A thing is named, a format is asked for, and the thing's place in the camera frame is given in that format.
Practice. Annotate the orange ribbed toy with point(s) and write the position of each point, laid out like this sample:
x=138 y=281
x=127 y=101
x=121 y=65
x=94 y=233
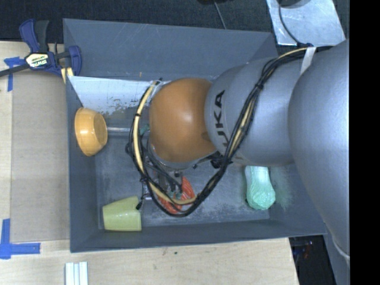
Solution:
x=187 y=188

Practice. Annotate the yellow-green cup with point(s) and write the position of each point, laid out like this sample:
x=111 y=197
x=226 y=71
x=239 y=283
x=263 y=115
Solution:
x=121 y=217

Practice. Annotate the orange bowl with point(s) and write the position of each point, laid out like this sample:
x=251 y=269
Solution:
x=89 y=131

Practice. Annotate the pale green ribbed object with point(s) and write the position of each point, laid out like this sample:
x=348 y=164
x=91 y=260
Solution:
x=259 y=188

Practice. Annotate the pale brown flat board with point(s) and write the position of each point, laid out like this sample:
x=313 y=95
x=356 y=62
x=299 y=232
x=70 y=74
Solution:
x=38 y=159

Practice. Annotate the grey metal bin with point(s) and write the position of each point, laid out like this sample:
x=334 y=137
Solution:
x=118 y=49

